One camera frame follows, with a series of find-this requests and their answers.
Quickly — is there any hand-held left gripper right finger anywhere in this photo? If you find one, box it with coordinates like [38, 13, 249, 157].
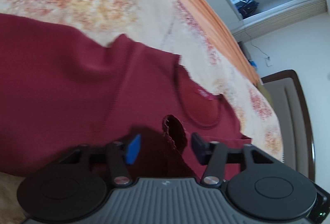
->
[191, 133, 275, 187]

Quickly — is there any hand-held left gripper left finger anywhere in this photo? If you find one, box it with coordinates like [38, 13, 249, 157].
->
[57, 134, 142, 187]

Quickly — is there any dark red knit sweater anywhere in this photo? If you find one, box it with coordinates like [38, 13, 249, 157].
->
[0, 13, 252, 181]

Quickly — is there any brown padded headboard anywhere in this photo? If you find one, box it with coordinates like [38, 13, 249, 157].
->
[260, 69, 316, 184]

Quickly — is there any orange bed sheet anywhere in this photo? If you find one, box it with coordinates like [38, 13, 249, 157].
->
[140, 0, 260, 86]

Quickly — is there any dark blue bag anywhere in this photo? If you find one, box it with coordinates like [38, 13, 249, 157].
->
[236, 0, 260, 19]

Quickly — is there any beige ribbed window trim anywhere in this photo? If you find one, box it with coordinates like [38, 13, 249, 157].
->
[231, 0, 328, 40]

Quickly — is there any thin grey cable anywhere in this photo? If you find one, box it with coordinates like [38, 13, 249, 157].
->
[250, 42, 270, 60]

